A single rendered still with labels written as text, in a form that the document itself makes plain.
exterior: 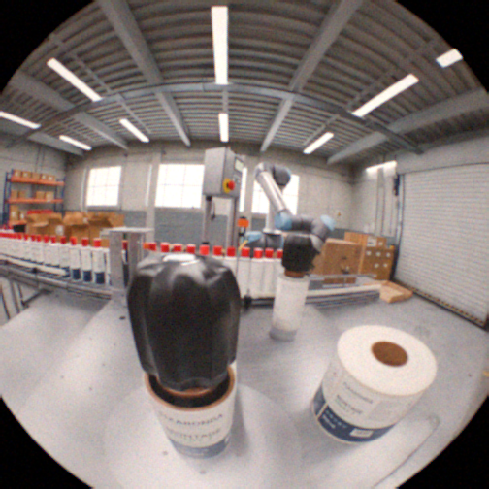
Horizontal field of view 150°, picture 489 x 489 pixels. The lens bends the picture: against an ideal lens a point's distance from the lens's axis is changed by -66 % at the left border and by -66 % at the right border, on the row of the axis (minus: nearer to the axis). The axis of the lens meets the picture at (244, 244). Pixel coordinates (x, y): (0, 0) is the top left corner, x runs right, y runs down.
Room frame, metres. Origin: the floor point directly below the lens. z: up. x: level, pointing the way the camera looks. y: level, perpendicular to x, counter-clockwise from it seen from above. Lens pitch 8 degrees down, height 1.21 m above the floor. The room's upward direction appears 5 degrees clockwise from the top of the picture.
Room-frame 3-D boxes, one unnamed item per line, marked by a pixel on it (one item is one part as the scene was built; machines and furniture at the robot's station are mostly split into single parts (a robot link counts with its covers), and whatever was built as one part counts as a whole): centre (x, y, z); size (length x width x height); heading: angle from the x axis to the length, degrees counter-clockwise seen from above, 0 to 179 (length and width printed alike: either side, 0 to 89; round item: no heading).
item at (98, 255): (0.61, 0.62, 0.98); 0.05 x 0.05 x 0.20
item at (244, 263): (0.75, -0.01, 0.98); 0.05 x 0.05 x 0.20
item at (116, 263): (0.57, 0.39, 1.01); 0.14 x 0.13 x 0.26; 102
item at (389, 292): (0.94, -0.99, 0.85); 0.30 x 0.26 x 0.04; 102
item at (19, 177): (3.44, 7.35, 1.26); 2.78 x 0.61 x 2.51; 5
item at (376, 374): (0.18, -0.25, 0.95); 0.20 x 0.20 x 0.14
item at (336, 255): (1.18, -0.61, 0.99); 0.30 x 0.24 x 0.27; 97
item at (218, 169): (0.80, 0.11, 1.38); 0.17 x 0.10 x 0.19; 157
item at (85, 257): (0.60, 0.69, 0.98); 0.05 x 0.05 x 0.20
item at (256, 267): (0.74, -0.06, 0.98); 0.05 x 0.05 x 0.20
